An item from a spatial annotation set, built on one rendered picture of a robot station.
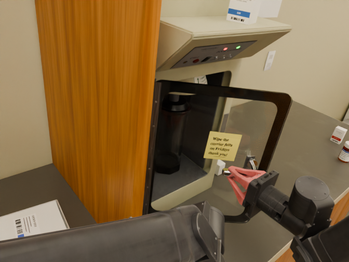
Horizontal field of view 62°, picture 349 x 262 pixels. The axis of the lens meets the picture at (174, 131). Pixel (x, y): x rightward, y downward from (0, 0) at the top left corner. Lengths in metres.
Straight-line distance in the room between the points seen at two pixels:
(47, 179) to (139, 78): 0.65
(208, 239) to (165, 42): 0.35
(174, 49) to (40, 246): 0.42
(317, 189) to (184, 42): 0.34
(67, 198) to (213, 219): 0.61
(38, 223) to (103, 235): 0.65
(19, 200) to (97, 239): 0.79
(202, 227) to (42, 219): 0.59
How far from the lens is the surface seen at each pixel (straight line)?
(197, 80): 0.77
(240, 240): 0.92
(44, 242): 0.19
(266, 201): 0.64
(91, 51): 0.64
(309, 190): 0.57
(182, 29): 0.53
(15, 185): 1.06
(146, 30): 0.47
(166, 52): 0.56
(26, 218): 0.89
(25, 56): 0.97
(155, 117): 0.65
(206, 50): 0.59
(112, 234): 0.24
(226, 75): 0.86
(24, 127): 1.06
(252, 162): 0.74
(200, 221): 0.35
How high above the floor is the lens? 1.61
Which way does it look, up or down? 30 degrees down
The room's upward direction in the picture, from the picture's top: 8 degrees clockwise
